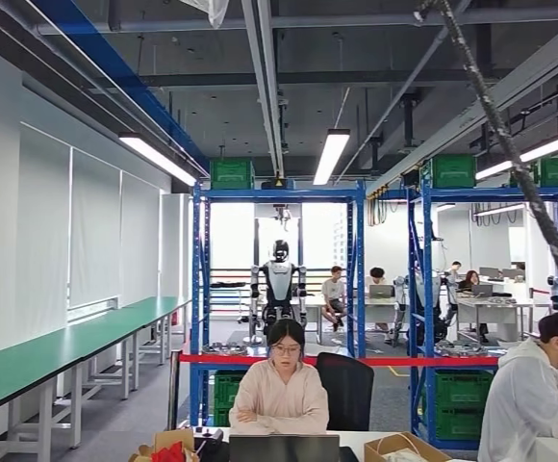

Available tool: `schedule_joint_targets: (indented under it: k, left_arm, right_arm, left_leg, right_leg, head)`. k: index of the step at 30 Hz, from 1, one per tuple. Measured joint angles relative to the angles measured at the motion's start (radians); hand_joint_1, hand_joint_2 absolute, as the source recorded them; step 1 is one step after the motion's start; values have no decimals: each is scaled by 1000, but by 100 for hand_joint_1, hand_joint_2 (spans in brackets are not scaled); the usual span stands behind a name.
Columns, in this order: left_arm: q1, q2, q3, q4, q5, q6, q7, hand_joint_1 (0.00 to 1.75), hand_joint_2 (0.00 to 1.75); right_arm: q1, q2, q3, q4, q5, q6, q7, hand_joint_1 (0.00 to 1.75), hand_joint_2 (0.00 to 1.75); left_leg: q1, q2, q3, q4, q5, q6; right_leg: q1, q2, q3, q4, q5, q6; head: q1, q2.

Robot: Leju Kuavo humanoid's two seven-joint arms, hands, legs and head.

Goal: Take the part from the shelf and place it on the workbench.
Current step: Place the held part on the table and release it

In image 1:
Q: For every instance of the blue steel shelf rack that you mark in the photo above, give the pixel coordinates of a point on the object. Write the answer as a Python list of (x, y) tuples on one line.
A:
[(476, 193), (279, 194)]

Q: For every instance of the long green top workbench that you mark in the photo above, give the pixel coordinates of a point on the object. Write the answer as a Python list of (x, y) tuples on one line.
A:
[(43, 357)]

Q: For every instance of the black hoist with yellow label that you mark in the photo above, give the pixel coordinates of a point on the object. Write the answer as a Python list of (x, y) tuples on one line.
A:
[(277, 183)]

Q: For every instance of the person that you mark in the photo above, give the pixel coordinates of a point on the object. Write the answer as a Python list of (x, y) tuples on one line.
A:
[(471, 278), (454, 269), (279, 402), (524, 408), (377, 275), (333, 290)]

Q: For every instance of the metal parts pile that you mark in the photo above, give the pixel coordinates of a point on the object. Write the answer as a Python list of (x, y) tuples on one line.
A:
[(462, 350), (223, 349)]

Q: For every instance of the grey laptop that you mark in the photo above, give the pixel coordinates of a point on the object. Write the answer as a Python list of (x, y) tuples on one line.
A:
[(381, 291), (481, 290), (284, 449)]

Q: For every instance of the white office table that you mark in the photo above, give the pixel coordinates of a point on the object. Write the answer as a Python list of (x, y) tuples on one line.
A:
[(491, 305), (380, 305)]

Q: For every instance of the red barrier belt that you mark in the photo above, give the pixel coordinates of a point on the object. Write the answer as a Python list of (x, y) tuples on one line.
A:
[(211, 359)]

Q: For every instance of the black padded office chair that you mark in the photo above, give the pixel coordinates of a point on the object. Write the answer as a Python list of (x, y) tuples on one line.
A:
[(346, 392)]

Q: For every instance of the white roller blind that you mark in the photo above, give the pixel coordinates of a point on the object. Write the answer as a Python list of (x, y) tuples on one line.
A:
[(96, 229), (139, 242), (43, 223)]

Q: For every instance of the black bag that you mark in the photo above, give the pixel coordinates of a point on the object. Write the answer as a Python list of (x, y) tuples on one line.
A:
[(209, 446)]

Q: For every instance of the clear plastic bag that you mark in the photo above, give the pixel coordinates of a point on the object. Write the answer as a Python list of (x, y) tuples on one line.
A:
[(211, 11)]

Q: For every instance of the orange cardboard box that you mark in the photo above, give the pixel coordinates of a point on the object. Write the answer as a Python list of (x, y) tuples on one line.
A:
[(173, 437)]

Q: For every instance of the red cloth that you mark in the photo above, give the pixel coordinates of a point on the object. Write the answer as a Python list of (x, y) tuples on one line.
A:
[(168, 454)]

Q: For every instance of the blue ceiling beam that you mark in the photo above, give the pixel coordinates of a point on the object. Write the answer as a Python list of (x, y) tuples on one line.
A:
[(116, 67)]

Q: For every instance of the small open cardboard box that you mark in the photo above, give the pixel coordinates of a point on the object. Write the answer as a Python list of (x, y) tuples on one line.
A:
[(137, 456)]

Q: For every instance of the grey ceiling rail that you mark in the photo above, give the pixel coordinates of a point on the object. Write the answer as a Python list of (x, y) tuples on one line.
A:
[(264, 76)]

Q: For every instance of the black stanchion post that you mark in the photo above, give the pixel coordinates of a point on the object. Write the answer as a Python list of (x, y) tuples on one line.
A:
[(174, 395)]

